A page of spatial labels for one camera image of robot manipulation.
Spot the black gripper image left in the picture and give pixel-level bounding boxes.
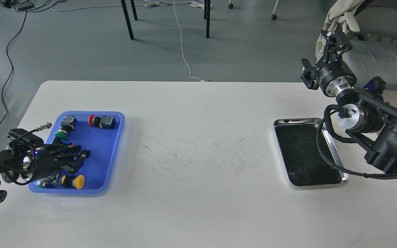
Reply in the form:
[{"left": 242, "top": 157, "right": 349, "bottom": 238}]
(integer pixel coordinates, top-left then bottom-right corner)
[{"left": 26, "top": 144, "right": 90, "bottom": 182}]

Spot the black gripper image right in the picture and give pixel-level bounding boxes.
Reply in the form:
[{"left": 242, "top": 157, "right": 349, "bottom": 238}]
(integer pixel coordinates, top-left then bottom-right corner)
[{"left": 301, "top": 30, "right": 356, "bottom": 97}]

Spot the blue plastic tray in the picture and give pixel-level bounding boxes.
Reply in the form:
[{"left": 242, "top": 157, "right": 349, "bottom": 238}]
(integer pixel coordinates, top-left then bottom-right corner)
[{"left": 28, "top": 111, "right": 125, "bottom": 195}]

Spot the silver metal tray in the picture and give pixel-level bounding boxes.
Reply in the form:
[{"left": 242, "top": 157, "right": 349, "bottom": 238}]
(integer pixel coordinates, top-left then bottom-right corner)
[{"left": 274, "top": 117, "right": 349, "bottom": 189}]

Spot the green mushroom push button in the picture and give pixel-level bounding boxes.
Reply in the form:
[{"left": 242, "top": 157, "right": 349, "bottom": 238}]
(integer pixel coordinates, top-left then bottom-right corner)
[{"left": 54, "top": 115, "right": 78, "bottom": 140}]

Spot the green button with orange block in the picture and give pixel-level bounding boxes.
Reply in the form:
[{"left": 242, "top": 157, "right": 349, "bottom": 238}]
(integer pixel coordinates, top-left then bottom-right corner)
[{"left": 37, "top": 174, "right": 59, "bottom": 189}]

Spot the grey office chair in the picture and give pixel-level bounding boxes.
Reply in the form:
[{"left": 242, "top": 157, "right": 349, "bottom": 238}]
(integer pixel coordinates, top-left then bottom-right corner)
[{"left": 336, "top": 0, "right": 397, "bottom": 91}]

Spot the black table leg right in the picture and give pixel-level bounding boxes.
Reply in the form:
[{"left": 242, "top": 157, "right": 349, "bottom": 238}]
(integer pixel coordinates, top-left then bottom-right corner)
[{"left": 204, "top": 0, "right": 211, "bottom": 38}]

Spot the black table leg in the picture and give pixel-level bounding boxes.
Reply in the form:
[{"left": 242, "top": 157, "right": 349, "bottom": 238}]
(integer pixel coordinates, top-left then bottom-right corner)
[
  {"left": 120, "top": 0, "right": 138, "bottom": 40},
  {"left": 204, "top": 0, "right": 211, "bottom": 38}
]

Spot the black table leg left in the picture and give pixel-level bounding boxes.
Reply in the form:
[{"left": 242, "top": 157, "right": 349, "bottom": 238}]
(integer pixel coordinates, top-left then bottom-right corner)
[{"left": 120, "top": 0, "right": 138, "bottom": 40}]

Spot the yellow push button switch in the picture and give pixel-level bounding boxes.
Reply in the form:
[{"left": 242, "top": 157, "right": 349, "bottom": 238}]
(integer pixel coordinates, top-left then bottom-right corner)
[{"left": 51, "top": 173, "right": 85, "bottom": 189}]

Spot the red push button switch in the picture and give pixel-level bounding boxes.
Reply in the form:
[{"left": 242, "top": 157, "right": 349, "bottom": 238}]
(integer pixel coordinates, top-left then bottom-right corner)
[{"left": 88, "top": 115, "right": 116, "bottom": 129}]

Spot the black floor cable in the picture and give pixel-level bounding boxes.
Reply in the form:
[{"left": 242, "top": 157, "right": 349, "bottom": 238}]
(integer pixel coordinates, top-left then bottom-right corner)
[{"left": 0, "top": 0, "right": 61, "bottom": 148}]

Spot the white floor cable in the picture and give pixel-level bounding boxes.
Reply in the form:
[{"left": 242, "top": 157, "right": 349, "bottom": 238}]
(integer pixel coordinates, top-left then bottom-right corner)
[{"left": 145, "top": 0, "right": 213, "bottom": 82}]

